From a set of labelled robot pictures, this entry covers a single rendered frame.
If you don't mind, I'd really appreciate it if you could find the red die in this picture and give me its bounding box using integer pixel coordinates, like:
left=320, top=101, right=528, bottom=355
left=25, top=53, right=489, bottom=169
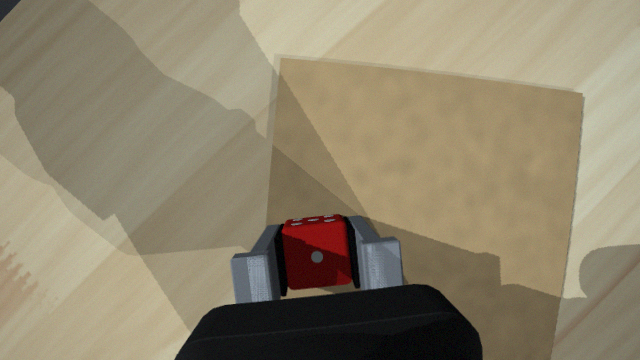
left=282, top=214, right=352, bottom=290

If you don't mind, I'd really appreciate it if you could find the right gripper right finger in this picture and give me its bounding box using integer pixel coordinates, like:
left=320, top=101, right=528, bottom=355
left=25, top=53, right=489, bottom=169
left=343, top=215, right=404, bottom=290

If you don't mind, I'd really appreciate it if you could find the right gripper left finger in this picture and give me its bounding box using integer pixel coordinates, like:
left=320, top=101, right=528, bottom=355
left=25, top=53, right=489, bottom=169
left=230, top=224, right=288, bottom=304

